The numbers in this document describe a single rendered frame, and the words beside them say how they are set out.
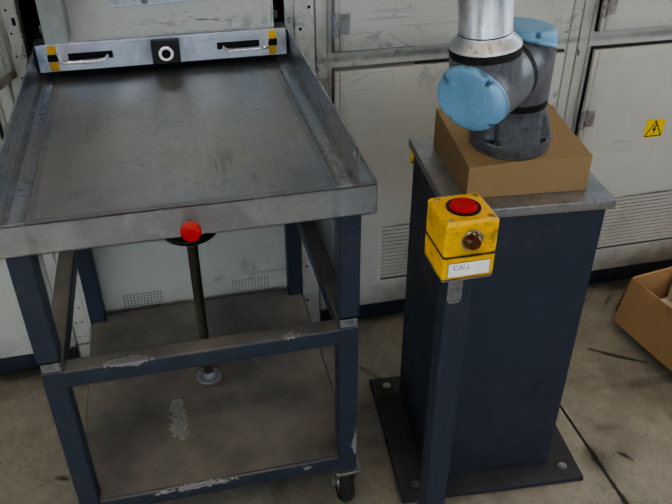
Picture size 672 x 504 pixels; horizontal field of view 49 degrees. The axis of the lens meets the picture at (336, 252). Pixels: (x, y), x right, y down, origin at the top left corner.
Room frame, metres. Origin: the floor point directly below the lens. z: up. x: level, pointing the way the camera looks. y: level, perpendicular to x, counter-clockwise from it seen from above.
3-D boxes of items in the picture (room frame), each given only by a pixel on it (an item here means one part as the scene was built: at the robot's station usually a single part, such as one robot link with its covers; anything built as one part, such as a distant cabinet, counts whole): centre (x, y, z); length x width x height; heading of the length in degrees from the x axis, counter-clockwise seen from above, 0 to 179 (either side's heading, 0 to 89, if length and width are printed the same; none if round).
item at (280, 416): (1.33, 0.31, 0.46); 0.64 x 0.58 x 0.66; 13
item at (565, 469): (1.33, -0.34, 0.01); 0.44 x 0.40 x 0.02; 99
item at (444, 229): (0.91, -0.18, 0.85); 0.08 x 0.08 x 0.10; 13
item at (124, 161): (1.33, 0.31, 0.82); 0.68 x 0.62 x 0.06; 13
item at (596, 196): (1.33, -0.34, 0.74); 0.32 x 0.32 x 0.02; 9
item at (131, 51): (1.63, 0.38, 0.89); 0.54 x 0.05 x 0.06; 103
